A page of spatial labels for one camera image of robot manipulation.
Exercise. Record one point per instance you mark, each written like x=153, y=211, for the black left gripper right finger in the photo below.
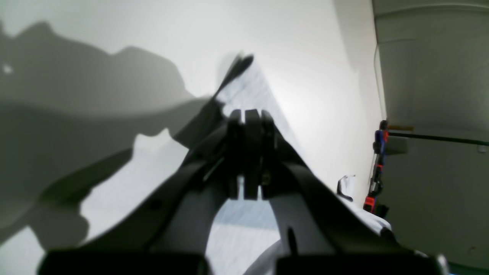
x=322, y=235

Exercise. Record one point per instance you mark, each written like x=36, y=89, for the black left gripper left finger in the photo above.
x=167, y=234

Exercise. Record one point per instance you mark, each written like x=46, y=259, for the grey T-shirt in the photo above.
x=251, y=152

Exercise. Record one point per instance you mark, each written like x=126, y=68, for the blue red bar clamp right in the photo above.
x=380, y=147

